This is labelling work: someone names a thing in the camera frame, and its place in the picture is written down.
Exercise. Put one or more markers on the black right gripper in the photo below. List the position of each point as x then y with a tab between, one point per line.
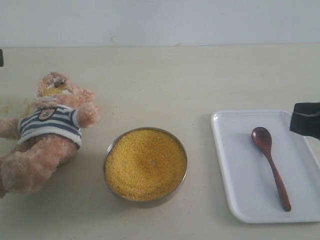
305	119

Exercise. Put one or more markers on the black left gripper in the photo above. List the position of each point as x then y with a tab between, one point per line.
1	58

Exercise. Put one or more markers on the dark brown wooden spoon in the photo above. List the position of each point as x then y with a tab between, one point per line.
262	139

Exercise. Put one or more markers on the plush teddy bear striped shirt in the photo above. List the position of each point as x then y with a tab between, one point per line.
48	137

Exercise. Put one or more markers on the white rectangular plastic tray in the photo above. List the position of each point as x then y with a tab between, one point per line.
248	180

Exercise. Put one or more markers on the yellow millet grains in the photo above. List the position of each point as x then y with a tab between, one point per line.
145	165

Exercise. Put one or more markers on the round metal bowl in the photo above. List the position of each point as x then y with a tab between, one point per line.
108	152

